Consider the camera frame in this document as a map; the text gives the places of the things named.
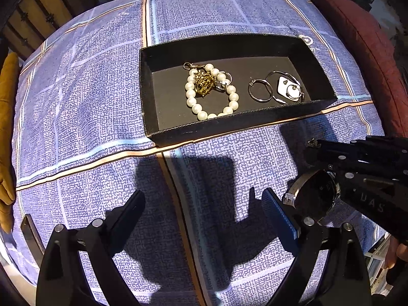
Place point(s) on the brown cushion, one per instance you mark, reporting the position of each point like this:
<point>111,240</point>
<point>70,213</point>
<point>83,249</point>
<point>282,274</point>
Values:
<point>8,134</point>

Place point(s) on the wooden frame with black rails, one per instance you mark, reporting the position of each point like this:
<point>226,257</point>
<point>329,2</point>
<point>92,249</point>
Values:
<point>41,9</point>

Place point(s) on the person's right hand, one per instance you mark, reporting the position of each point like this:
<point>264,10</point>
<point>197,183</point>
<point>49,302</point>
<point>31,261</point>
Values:
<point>392,253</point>

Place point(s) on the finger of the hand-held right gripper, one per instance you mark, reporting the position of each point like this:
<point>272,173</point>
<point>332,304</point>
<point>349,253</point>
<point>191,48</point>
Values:
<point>350,164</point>
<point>376,145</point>

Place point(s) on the black cardboard box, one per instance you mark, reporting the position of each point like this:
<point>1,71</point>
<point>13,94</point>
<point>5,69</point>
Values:
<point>172,102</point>

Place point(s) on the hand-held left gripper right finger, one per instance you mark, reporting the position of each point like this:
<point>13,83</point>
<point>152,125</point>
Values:
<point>280,223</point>

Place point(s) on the black glossy bar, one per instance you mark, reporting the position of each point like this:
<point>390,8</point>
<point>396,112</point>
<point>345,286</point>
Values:
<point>32,236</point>

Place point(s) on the blue plaid tablecloth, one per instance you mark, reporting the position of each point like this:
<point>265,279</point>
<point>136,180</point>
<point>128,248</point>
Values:
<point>95,102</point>

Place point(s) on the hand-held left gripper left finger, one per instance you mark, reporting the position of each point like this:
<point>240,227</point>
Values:
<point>127,226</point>

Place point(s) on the small silver charm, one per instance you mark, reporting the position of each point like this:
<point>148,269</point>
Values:
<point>223,81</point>

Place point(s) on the maroon cushion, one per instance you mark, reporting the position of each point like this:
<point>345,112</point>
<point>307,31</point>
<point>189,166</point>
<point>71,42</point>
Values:
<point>366,38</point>

